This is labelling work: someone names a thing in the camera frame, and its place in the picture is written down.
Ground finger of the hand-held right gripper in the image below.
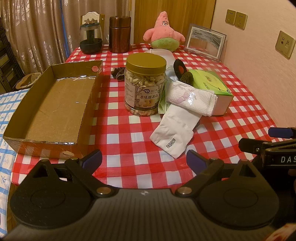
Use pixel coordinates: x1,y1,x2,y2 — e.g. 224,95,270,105
239,138,271,155
268,127,296,139

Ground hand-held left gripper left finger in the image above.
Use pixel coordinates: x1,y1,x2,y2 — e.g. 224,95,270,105
30,149,116,198

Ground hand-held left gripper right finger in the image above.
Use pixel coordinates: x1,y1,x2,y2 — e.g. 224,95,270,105
173,149,262,198

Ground white sock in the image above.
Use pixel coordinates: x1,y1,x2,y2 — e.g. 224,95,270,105
149,104,204,159

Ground brown cardboard box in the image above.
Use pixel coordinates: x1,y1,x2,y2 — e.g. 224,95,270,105
3,60,104,159

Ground dark snack packet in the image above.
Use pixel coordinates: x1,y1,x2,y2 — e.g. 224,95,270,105
110,67,126,81

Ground black round pad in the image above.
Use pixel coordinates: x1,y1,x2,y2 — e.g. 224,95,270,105
173,59,185,76

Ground red checkered tablecloth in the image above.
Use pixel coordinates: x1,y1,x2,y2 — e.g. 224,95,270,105
11,44,284,188

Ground white napkin pack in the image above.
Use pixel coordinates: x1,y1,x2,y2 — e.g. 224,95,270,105
165,81,218,117

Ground green tissue box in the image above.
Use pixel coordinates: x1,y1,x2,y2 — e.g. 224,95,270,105
188,69,234,116

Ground dark brown fuzzy scrunchie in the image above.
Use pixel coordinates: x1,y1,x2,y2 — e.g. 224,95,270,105
179,71,196,84

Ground cashew jar with gold lid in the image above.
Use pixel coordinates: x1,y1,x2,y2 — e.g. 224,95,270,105
124,53,167,115

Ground blue plaid bedsheet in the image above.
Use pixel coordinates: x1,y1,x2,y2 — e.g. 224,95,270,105
0,89,30,232

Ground wicker basket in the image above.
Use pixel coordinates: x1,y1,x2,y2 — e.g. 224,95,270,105
16,72,42,91

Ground glass jar with dark base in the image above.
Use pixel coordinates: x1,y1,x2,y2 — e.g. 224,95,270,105
79,20,103,54

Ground brown metal canister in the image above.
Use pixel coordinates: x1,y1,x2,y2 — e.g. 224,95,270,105
109,16,131,53

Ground black rack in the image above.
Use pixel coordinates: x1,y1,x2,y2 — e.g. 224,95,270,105
0,16,25,93

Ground pink starfish plush toy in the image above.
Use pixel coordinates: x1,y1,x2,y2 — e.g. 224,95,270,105
143,11,186,51

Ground white wooden chair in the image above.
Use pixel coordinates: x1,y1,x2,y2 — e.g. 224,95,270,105
80,11,105,30

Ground beige patterned curtain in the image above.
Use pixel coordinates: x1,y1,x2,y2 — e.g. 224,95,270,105
0,0,137,77

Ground wooden door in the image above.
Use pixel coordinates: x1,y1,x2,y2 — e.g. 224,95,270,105
134,0,216,44

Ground gold wall switch plate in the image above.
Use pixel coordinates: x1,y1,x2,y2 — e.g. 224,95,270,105
275,31,296,59

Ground clear picture frame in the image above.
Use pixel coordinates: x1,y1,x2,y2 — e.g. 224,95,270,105
184,23,226,61

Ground gold wall socket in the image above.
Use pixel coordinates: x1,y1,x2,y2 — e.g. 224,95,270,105
235,11,248,29
225,9,237,25

